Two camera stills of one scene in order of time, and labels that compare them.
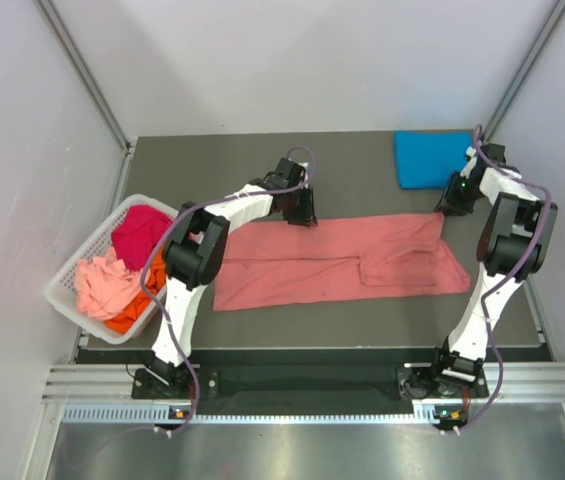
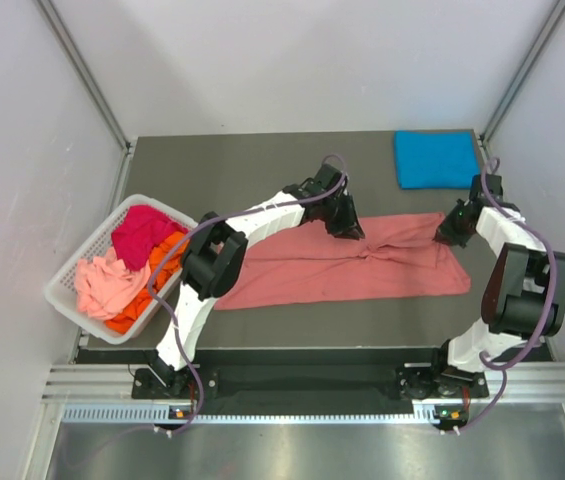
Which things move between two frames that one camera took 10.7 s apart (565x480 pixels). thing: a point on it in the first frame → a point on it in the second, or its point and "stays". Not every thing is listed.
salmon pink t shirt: x=268 y=260 stays
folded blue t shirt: x=429 y=159 stays
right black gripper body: x=458 y=196 → x=453 y=230
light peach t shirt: x=104 y=285 stays
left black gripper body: x=298 y=207 → x=337 y=214
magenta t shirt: x=137 y=232 stays
